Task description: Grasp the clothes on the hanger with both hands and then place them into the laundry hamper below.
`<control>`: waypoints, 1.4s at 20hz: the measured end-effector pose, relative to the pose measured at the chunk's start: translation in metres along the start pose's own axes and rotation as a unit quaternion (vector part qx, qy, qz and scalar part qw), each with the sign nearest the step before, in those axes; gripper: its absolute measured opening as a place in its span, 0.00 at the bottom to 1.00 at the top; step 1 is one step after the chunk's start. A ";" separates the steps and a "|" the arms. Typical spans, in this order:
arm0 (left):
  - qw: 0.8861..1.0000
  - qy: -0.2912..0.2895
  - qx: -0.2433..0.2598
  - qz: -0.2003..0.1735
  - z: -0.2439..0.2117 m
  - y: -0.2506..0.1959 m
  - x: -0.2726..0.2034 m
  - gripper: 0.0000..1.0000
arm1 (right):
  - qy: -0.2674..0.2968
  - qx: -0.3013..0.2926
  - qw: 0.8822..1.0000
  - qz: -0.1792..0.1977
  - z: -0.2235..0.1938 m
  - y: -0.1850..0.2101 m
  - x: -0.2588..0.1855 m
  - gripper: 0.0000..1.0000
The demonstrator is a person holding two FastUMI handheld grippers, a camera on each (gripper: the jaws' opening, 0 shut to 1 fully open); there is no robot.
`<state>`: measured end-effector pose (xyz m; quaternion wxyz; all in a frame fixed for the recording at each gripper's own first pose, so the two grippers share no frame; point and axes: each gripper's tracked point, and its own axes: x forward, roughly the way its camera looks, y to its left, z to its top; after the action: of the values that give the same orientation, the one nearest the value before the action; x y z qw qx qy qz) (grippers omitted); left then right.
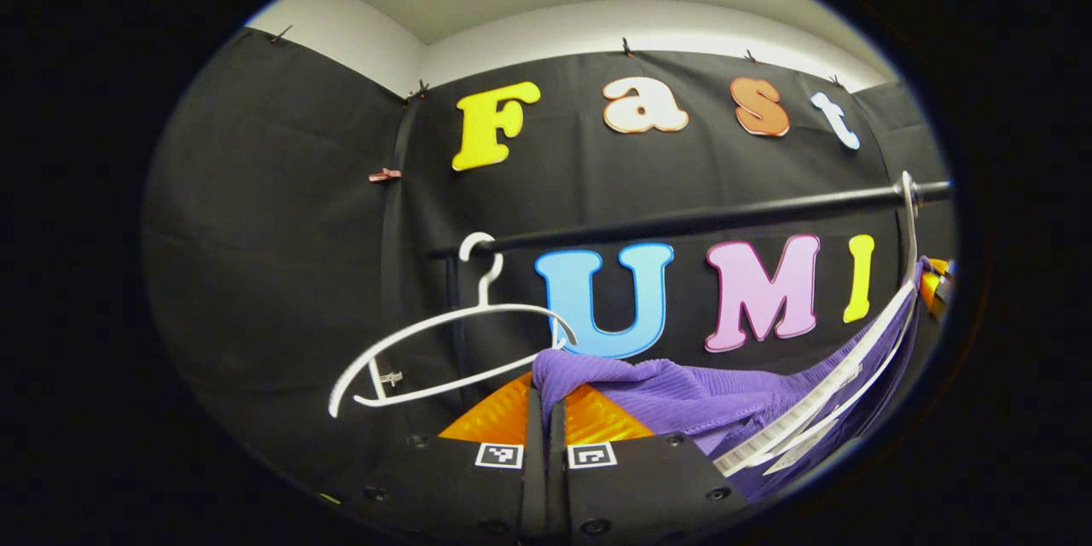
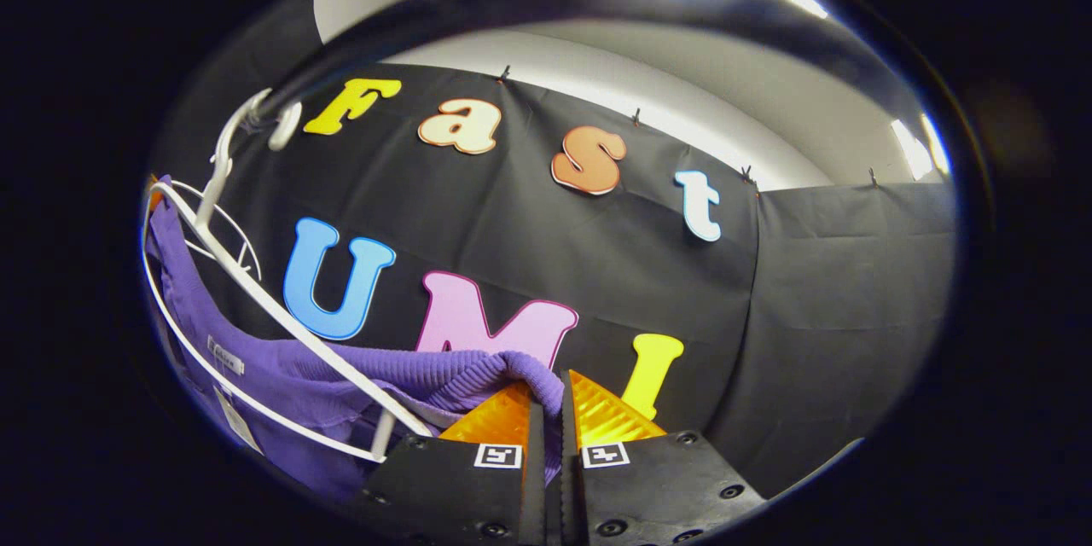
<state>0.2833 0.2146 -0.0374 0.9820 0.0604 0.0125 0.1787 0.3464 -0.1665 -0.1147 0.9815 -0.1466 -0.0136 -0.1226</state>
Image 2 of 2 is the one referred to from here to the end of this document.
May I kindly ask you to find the white plastic hanger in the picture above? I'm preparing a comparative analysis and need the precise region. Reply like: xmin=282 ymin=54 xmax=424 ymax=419
xmin=139 ymin=88 xmax=434 ymax=463
xmin=175 ymin=182 xmax=263 ymax=281

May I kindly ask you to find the row of black backdrop clips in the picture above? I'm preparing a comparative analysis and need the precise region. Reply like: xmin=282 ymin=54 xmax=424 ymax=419
xmin=499 ymin=64 xmax=880 ymax=189

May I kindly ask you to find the black backdrop cloth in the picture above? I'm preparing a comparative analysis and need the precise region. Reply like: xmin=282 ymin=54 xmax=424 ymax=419
xmin=145 ymin=0 xmax=961 ymax=500

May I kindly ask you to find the narrow ceiling light strip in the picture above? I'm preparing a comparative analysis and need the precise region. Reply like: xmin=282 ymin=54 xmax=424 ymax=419
xmin=892 ymin=113 xmax=952 ymax=180

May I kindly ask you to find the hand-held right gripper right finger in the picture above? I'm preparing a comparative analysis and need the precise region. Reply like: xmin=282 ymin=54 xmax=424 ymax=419
xmin=559 ymin=369 xmax=769 ymax=546

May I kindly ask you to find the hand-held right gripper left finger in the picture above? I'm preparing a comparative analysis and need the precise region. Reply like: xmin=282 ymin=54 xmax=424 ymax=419
xmin=358 ymin=380 xmax=547 ymax=546

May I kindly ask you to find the purple corduroy jacket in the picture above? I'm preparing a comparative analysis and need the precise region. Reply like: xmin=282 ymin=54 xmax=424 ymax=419
xmin=143 ymin=179 xmax=566 ymax=504

